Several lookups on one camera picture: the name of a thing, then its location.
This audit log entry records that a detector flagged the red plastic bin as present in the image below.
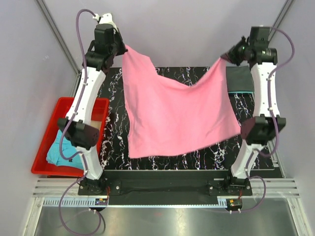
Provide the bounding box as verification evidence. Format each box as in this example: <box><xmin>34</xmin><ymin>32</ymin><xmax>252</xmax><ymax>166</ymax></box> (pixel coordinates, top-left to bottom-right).
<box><xmin>31</xmin><ymin>97</ymin><xmax>109</xmax><ymax>177</ymax></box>

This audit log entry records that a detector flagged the aluminium frame post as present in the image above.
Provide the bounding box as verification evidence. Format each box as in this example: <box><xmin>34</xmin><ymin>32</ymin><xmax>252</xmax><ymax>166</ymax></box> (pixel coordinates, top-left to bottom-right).
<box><xmin>35</xmin><ymin>0</ymin><xmax>80</xmax><ymax>76</ymax></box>
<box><xmin>250</xmin><ymin>0</ymin><xmax>296</xmax><ymax>73</ymax></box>

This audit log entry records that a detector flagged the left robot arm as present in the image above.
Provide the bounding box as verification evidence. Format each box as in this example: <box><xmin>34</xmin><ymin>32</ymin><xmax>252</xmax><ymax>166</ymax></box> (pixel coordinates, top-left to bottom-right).
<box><xmin>58</xmin><ymin>22</ymin><xmax>127</xmax><ymax>195</ymax></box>

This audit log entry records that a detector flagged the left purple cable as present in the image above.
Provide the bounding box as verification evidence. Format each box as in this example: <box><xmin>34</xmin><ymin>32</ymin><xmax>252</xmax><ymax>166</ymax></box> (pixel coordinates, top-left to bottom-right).
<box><xmin>59</xmin><ymin>9</ymin><xmax>106</xmax><ymax>236</ymax></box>

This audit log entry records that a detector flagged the slotted cable duct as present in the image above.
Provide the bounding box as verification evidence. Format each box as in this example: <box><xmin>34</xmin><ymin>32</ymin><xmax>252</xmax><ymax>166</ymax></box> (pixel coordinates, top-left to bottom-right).
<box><xmin>43</xmin><ymin>197</ymin><xmax>242</xmax><ymax>209</ymax></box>

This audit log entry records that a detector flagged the folded dark grey t shirt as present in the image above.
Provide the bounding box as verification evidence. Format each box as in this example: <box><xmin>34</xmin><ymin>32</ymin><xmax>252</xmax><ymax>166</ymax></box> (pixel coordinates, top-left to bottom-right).
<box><xmin>226</xmin><ymin>66</ymin><xmax>254</xmax><ymax>92</ymax></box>

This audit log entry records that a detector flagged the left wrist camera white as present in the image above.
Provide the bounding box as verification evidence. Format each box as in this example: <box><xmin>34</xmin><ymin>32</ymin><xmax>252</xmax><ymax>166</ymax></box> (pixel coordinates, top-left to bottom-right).
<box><xmin>93</xmin><ymin>13</ymin><xmax>117</xmax><ymax>28</ymax></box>

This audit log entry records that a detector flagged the left aluminium frame post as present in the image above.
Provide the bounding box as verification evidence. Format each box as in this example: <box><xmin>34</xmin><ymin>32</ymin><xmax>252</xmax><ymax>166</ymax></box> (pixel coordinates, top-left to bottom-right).
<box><xmin>35</xmin><ymin>0</ymin><xmax>80</xmax><ymax>76</ymax></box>

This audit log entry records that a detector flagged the right aluminium frame post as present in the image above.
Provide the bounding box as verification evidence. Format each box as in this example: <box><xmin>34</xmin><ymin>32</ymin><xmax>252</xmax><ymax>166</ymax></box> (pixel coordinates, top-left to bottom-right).
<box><xmin>250</xmin><ymin>0</ymin><xmax>296</xmax><ymax>73</ymax></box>

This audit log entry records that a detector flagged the light blue t shirt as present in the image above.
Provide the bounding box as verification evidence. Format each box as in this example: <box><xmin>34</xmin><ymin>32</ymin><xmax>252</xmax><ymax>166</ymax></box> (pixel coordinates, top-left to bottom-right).
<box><xmin>45</xmin><ymin>130</ymin><xmax>86</xmax><ymax>170</ymax></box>

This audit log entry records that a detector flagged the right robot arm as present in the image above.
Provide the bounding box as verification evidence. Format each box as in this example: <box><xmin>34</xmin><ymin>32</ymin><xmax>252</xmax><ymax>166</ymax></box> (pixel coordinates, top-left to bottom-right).
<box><xmin>221</xmin><ymin>26</ymin><xmax>286</xmax><ymax>195</ymax></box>

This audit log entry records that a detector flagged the pink t shirt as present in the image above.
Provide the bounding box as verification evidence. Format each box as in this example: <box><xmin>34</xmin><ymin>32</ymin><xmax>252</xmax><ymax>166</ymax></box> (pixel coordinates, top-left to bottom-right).
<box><xmin>122</xmin><ymin>48</ymin><xmax>240</xmax><ymax>159</ymax></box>

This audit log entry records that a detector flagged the folded teal t shirt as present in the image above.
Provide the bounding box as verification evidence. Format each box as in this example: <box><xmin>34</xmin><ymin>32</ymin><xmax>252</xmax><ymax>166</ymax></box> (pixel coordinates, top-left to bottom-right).
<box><xmin>228</xmin><ymin>91</ymin><xmax>254</xmax><ymax>94</ymax></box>

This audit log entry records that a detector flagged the beige t shirt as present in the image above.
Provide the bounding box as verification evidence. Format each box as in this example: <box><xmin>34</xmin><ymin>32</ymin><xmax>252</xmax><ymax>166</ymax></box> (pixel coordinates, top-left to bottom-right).
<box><xmin>90</xmin><ymin>120</ymin><xmax>102</xmax><ymax>130</ymax></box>

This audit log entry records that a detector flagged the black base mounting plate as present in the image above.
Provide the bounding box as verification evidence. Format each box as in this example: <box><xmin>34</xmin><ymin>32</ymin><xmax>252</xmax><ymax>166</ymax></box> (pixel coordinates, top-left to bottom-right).
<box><xmin>78</xmin><ymin>170</ymin><xmax>252</xmax><ymax>207</ymax></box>

